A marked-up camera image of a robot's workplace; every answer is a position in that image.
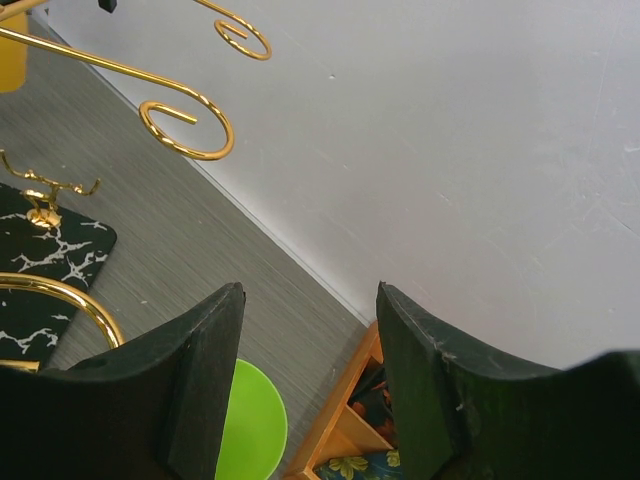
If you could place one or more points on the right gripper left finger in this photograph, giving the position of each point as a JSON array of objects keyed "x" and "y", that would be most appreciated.
[{"x": 153, "y": 408}]

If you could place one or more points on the orange goblet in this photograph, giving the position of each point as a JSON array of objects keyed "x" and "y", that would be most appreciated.
[{"x": 13, "y": 55}]

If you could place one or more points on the dark floral cloth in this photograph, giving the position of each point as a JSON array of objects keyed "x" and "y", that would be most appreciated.
[{"x": 371, "y": 400}]

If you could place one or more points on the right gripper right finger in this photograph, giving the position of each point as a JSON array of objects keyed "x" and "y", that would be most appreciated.
[{"x": 466, "y": 410}]

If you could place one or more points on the orange compartment tray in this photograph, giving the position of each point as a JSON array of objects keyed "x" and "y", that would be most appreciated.
[{"x": 338, "y": 430}]

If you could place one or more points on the green goblet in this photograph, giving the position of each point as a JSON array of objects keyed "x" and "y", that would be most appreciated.
[{"x": 256, "y": 427}]

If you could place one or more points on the gold wine glass rack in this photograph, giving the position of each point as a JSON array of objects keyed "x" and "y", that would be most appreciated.
[{"x": 51, "y": 255}]

